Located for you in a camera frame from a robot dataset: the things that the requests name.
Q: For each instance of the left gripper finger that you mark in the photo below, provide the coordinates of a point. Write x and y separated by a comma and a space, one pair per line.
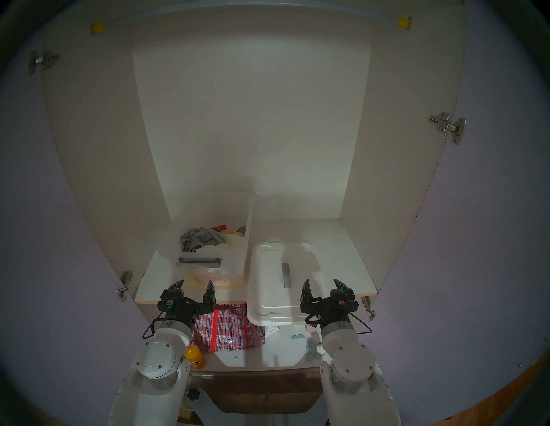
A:
177, 285
209, 294

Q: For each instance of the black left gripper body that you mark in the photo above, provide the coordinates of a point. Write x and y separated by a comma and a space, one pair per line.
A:
193, 307

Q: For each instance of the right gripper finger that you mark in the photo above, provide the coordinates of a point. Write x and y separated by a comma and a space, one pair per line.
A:
343, 287
307, 294

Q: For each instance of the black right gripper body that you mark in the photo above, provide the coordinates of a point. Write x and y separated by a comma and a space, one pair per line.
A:
322, 309

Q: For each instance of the white bin lid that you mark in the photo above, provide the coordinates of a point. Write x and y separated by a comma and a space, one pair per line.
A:
270, 283

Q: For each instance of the clear plastic storage bin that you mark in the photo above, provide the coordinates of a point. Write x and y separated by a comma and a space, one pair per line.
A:
234, 257

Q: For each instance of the grey garment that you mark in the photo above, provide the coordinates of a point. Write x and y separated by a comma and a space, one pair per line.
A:
200, 238

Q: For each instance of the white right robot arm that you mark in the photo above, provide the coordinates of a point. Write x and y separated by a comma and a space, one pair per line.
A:
352, 365

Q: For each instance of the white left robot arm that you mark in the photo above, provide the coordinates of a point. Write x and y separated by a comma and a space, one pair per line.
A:
154, 365

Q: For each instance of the pale pink folded cloth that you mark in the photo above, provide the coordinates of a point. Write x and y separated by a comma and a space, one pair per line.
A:
223, 281

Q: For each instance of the small pink item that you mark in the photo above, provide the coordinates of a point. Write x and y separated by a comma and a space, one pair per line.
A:
310, 330

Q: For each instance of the silver cabinet hinge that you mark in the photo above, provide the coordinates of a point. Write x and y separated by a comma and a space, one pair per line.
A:
367, 307
451, 126
125, 279
41, 60

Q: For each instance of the red plaid woven bag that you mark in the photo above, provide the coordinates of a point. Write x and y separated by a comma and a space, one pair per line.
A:
227, 330

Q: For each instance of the orange bottle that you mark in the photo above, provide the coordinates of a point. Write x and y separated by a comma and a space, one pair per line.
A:
195, 357

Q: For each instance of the white paper card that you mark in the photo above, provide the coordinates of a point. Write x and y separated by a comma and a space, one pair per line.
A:
271, 331

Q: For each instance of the red garment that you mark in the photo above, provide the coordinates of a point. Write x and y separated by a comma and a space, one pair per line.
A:
219, 227

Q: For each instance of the black star knob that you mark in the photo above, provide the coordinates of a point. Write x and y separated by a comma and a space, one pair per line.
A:
194, 395

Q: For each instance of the brown wooden board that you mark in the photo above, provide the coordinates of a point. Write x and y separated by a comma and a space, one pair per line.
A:
258, 386

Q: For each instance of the lavender cabinet door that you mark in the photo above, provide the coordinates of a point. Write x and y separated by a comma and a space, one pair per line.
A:
472, 257
43, 214

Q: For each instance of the white wardrobe cabinet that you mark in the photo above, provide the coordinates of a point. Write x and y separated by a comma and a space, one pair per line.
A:
258, 129

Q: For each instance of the pale closet rod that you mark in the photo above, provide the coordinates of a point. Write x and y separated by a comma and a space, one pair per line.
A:
382, 15

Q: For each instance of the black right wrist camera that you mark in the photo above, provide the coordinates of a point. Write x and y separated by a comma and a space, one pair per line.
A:
343, 300

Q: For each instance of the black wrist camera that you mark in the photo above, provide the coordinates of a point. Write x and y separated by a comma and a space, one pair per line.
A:
343, 300
169, 300

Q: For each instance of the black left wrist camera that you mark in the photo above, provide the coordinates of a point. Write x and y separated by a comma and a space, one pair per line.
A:
169, 300

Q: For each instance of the grey robot base frame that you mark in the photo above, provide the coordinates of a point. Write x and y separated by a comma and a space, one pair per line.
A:
258, 418

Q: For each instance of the yellow rod bracket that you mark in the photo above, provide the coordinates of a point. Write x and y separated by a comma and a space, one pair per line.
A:
404, 22
98, 28

